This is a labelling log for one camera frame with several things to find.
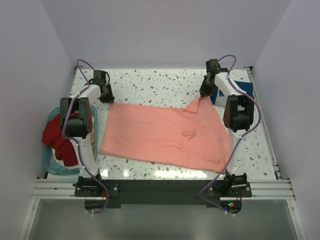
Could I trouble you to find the salmon pink t-shirt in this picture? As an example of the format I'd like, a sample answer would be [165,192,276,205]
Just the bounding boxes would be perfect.
[99,97,230,172]

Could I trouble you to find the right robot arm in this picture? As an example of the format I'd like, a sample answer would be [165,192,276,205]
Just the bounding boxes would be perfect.
[199,59,255,197]

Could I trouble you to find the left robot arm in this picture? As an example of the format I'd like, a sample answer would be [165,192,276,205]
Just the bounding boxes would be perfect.
[59,70,115,178]

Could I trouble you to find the folded blue printed t-shirt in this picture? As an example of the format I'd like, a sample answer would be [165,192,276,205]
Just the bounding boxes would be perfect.
[210,80,254,107]

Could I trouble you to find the red t-shirt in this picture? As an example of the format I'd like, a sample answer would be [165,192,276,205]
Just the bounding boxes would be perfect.
[42,114,78,167]

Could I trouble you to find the clear teal plastic bin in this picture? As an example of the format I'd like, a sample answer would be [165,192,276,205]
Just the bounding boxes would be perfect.
[42,105,98,176]

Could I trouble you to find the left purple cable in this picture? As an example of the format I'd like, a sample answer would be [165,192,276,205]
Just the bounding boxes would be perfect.
[61,59,111,215]

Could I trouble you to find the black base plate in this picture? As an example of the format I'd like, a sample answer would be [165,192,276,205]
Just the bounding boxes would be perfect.
[74,174,252,213]

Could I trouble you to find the aluminium frame rail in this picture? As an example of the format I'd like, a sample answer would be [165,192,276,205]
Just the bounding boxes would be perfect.
[31,179,296,200]

